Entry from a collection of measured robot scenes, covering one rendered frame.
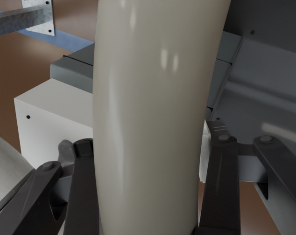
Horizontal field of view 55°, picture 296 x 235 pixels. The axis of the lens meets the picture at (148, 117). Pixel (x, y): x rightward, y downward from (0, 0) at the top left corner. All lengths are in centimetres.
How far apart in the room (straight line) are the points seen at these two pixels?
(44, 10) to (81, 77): 109
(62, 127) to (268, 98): 103
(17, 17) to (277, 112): 134
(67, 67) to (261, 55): 90
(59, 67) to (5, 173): 30
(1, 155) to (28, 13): 120
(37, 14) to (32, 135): 111
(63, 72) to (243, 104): 96
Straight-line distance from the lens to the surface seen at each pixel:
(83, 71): 70
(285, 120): 148
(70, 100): 65
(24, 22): 166
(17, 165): 55
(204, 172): 16
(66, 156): 63
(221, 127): 17
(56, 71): 73
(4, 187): 53
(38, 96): 67
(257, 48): 135
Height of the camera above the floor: 132
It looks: 54 degrees down
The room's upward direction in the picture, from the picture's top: 141 degrees counter-clockwise
